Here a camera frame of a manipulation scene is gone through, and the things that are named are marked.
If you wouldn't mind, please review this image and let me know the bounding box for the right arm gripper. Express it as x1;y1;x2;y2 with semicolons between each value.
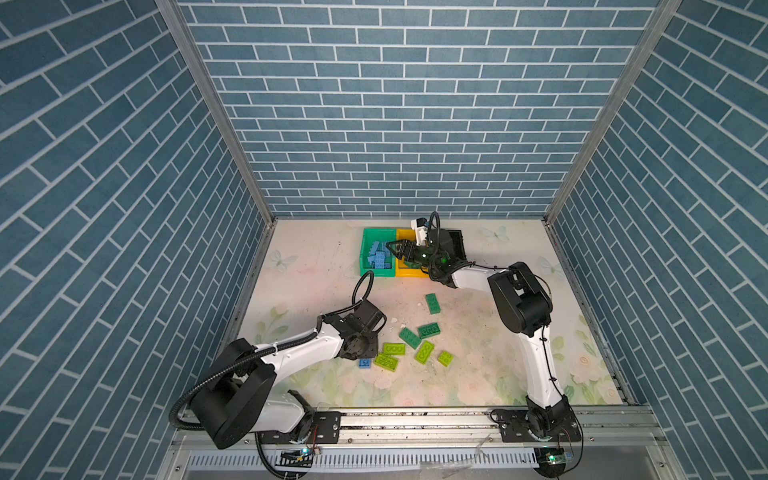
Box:
386;240;441;272

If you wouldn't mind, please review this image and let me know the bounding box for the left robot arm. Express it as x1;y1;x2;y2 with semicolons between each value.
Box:
169;300;387;449

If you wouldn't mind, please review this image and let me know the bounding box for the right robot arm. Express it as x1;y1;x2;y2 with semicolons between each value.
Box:
386;213;570;425

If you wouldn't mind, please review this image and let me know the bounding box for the black plastic bin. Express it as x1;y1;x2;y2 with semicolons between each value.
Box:
447;229;467;261

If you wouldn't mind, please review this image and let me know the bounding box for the yellow plastic bin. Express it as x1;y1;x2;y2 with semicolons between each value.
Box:
395;229;428;279

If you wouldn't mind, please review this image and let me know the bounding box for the dark green lego brick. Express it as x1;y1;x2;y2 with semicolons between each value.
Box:
425;293;441;315
417;323;441;340
399;328;422;350

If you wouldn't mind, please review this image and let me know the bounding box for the small lime lego brick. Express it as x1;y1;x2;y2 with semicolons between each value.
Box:
437;351;454;368

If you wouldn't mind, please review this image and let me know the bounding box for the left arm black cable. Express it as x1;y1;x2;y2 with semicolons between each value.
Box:
167;269;376;480

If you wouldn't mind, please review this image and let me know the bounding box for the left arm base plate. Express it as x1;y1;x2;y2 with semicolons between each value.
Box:
257;411;342;445

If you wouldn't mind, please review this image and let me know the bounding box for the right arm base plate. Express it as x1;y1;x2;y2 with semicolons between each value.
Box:
489;409;583;443

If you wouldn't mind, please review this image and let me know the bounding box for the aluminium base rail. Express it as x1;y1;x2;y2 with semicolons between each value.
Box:
158;405;684;479

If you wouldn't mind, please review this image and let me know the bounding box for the aluminium corner post right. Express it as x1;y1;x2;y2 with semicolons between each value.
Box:
543;0;682;228

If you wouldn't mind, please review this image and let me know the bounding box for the aluminium corner post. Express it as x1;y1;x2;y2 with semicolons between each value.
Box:
543;0;682;228
156;0;275;228

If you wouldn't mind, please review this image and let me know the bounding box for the aluminium corner post left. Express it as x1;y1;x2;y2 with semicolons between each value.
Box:
156;0;275;228

